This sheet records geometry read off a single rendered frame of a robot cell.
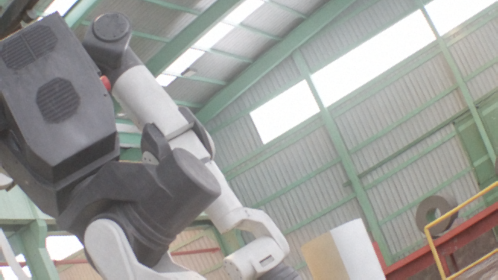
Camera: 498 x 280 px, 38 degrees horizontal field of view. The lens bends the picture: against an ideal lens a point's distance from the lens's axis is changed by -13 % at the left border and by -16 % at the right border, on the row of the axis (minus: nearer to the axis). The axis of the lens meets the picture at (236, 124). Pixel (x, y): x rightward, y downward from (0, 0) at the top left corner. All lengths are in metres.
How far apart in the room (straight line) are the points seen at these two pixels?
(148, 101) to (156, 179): 0.26
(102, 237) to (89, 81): 0.29
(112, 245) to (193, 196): 0.17
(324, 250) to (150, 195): 4.58
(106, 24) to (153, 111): 0.22
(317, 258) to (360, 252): 0.33
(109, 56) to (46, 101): 0.24
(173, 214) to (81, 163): 0.20
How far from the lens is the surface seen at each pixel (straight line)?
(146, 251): 1.43
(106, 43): 1.63
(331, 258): 5.91
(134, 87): 1.62
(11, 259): 2.32
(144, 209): 1.40
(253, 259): 1.54
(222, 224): 1.55
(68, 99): 1.45
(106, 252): 1.41
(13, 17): 2.51
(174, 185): 1.38
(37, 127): 1.43
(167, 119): 1.58
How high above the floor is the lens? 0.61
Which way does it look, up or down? 16 degrees up
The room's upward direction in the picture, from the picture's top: 24 degrees counter-clockwise
